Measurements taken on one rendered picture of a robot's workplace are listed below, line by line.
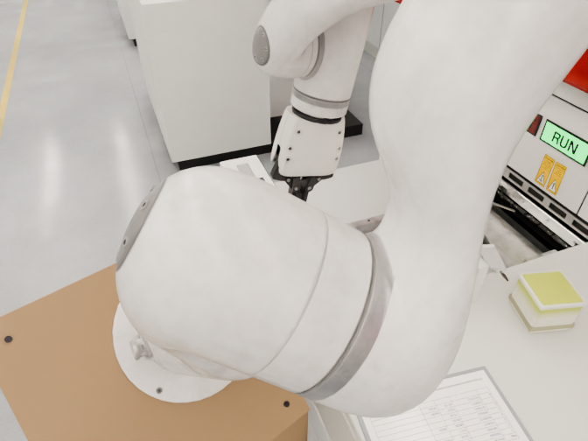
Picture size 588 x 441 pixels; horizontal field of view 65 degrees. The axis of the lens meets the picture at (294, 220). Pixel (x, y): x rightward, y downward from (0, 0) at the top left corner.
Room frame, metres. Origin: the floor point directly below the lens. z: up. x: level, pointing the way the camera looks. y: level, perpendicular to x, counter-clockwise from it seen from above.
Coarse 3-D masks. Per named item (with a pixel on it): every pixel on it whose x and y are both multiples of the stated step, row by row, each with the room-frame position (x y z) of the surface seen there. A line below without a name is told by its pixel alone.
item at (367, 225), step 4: (376, 216) 0.90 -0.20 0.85; (380, 216) 0.90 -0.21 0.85; (360, 220) 0.88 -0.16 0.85; (364, 220) 0.88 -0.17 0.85; (368, 220) 0.88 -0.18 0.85; (372, 220) 0.88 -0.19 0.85; (376, 220) 0.88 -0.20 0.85; (380, 220) 0.88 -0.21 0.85; (348, 224) 0.87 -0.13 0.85; (352, 224) 0.87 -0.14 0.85; (356, 224) 0.87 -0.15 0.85; (360, 224) 0.87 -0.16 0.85; (364, 224) 0.87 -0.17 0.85; (368, 224) 0.87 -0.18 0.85; (372, 224) 0.88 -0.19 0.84; (376, 224) 0.88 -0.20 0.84; (356, 228) 0.86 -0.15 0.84; (360, 228) 0.86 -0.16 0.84; (364, 228) 0.87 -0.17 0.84; (368, 228) 0.87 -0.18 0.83; (372, 228) 0.88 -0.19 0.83; (364, 232) 0.87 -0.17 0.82; (368, 232) 0.87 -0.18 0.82
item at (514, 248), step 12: (492, 216) 0.86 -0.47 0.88; (492, 228) 0.82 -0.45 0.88; (504, 228) 0.82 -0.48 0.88; (492, 240) 0.78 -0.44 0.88; (504, 240) 0.78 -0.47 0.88; (516, 240) 0.78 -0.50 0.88; (504, 252) 0.74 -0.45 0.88; (516, 252) 0.74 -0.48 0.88; (528, 252) 0.74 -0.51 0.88; (540, 252) 0.74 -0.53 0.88; (516, 264) 0.70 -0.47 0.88
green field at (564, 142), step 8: (552, 128) 0.86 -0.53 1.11; (544, 136) 0.87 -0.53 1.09; (552, 136) 0.85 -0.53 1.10; (560, 136) 0.84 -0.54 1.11; (568, 136) 0.82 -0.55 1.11; (552, 144) 0.85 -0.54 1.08; (560, 144) 0.83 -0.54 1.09; (568, 144) 0.82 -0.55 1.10; (576, 144) 0.80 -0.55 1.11; (584, 144) 0.79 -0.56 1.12; (568, 152) 0.81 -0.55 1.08; (576, 152) 0.80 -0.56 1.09; (584, 152) 0.78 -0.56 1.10
